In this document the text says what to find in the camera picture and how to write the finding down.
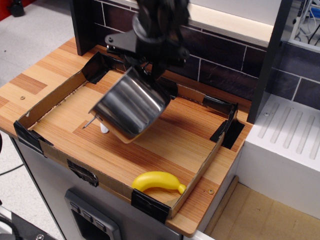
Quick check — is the dark shelf post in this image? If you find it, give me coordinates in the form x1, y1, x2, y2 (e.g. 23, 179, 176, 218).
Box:
69, 0, 97, 56
247, 0, 293, 124

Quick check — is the stainless steel pot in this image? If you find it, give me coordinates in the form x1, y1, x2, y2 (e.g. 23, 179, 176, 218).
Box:
89, 67, 171, 144

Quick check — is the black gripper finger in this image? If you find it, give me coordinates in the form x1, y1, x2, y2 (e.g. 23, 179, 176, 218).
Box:
150, 62, 168, 82

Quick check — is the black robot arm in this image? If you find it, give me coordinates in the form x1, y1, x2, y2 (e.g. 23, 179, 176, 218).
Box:
105, 0, 190, 79

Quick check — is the dark left shelf post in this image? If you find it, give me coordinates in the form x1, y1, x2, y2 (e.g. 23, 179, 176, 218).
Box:
69, 0, 97, 56

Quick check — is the white drainboard sink unit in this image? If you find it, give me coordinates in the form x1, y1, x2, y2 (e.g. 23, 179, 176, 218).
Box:
236, 95, 320, 218

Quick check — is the cardboard fence with black tape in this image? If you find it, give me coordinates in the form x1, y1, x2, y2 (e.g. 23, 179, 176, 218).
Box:
13, 53, 246, 223

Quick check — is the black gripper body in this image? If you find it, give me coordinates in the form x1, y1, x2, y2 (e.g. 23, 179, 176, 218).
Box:
105, 27, 190, 67

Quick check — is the grey oven control panel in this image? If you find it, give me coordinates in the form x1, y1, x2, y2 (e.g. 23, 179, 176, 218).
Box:
64, 190, 122, 240

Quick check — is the yellow toy banana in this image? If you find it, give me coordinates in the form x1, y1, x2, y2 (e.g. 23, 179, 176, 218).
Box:
131, 171, 187, 195

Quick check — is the dark right shelf post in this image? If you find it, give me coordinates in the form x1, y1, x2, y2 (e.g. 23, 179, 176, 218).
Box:
247, 0, 293, 124

